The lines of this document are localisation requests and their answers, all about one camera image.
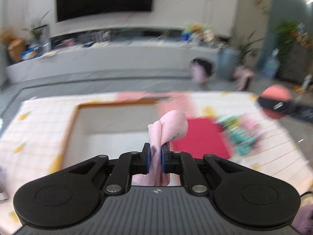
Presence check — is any light pink cloth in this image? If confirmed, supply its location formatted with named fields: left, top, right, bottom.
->
left=133, top=110, right=188, bottom=187

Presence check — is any teal plush doll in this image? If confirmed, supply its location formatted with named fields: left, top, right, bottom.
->
left=218, top=115, right=263, bottom=156

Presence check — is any blue water bottle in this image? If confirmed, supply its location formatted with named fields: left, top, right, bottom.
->
left=261, top=54, right=280, bottom=79

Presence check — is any red cardboard box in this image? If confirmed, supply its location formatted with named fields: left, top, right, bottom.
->
left=171, top=118, right=231, bottom=159

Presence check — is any orange rimmed storage box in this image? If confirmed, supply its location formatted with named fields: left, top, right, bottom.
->
left=49, top=101, right=150, bottom=173

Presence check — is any potted green plant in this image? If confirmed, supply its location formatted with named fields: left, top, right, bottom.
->
left=232, top=28, right=265, bottom=65

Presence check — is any grey blue cylindrical bin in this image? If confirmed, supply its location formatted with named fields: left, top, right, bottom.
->
left=216, top=48, right=240, bottom=81

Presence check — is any pink trash bin black liner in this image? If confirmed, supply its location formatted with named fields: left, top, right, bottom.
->
left=189, top=57, right=215, bottom=85

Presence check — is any colourful toy pile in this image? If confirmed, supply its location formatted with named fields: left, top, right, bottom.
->
left=181, top=23, right=215, bottom=46

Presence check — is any lemon patterned grid tablecloth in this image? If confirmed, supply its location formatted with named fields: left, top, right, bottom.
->
left=1, top=92, right=312, bottom=234

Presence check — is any grey tv console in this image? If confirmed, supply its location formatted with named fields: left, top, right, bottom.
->
left=6, top=39, right=219, bottom=83

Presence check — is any green plant in glass vase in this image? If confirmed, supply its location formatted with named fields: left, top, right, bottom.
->
left=22, top=11, right=52, bottom=56

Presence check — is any brown round vase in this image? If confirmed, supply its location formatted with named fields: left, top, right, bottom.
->
left=7, top=38, right=26, bottom=63

